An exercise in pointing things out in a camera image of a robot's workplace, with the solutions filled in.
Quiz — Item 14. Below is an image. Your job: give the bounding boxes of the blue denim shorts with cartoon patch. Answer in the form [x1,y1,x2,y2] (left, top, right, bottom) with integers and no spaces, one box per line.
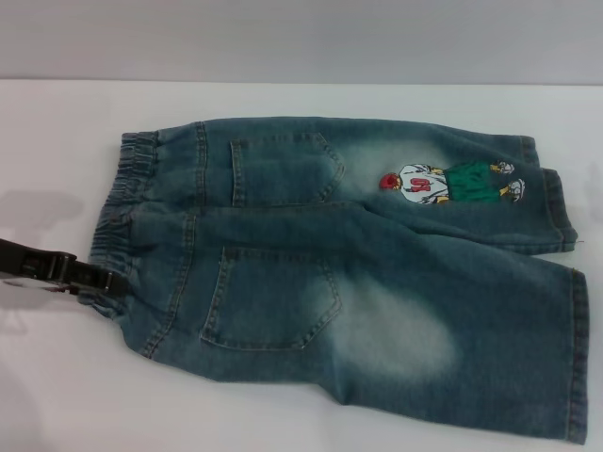
[73,120,593,452]

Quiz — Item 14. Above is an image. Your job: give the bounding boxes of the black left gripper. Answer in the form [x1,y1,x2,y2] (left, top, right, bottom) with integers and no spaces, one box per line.
[0,237,128,302]

